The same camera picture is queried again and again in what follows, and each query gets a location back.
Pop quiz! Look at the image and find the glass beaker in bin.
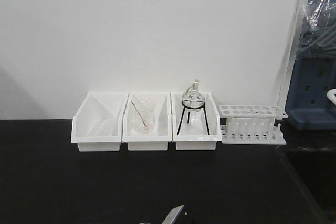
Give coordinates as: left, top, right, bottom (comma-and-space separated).
134, 100, 156, 134

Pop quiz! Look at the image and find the silver metal tray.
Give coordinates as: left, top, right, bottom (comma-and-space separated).
162, 205, 185, 224

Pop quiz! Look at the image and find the glass flask with stopper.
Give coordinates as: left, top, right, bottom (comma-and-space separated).
182, 79, 205, 123

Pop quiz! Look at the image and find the white middle storage bin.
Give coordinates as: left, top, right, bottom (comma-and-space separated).
122, 93, 172, 151

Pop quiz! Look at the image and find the white storage bin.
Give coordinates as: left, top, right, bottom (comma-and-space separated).
171, 92, 222, 151
122, 93, 172, 151
71, 93, 129, 152

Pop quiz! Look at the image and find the thin stirring rod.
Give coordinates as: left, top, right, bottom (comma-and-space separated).
131, 100, 148, 127

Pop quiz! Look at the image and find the white right storage bin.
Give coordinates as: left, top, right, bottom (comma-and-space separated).
171, 92, 222, 151

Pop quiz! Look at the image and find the white left storage bin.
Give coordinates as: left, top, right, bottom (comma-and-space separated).
71, 93, 129, 152

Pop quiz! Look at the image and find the white test tube rack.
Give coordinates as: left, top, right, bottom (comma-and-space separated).
219, 105, 288, 145

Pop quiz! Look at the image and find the grey pegboard drying rack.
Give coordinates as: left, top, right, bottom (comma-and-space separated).
285, 0, 336, 132

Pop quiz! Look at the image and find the clear plastic bag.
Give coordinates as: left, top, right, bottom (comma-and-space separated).
297, 0, 335, 59

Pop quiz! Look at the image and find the white lab faucet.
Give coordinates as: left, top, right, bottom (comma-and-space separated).
327, 88, 336, 105

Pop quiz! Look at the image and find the black wire tripod stand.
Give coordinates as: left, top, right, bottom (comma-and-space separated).
177, 101, 210, 135

